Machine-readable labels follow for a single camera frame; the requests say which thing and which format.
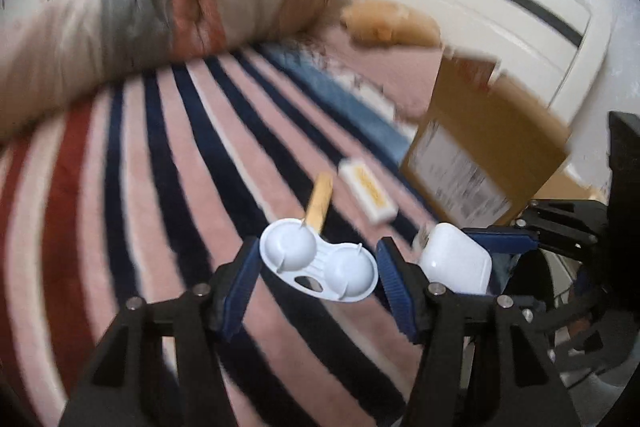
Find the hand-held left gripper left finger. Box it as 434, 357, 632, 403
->
59, 237, 263, 427

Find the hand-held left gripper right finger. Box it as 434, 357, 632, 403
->
376, 236, 582, 427

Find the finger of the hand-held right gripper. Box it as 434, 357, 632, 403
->
464, 199, 607, 258
490, 252, 613, 358

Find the white earbuds case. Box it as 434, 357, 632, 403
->
417, 222, 493, 296

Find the white two-cup plastic tray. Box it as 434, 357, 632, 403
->
259, 218, 378, 304

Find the brown cardboard box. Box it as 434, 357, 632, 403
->
399, 46, 608, 228

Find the white and yellow eraser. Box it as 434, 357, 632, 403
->
338, 158, 399, 224

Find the striped pink blanket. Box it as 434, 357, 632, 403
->
0, 43, 441, 427

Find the yellow wooden stick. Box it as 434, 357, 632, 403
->
305, 172, 334, 233

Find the pink bed sheet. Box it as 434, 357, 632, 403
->
295, 19, 451, 124

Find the tan plush toy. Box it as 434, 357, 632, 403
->
340, 0, 444, 48

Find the beige and grey cloth bundle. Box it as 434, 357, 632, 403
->
0, 0, 351, 142

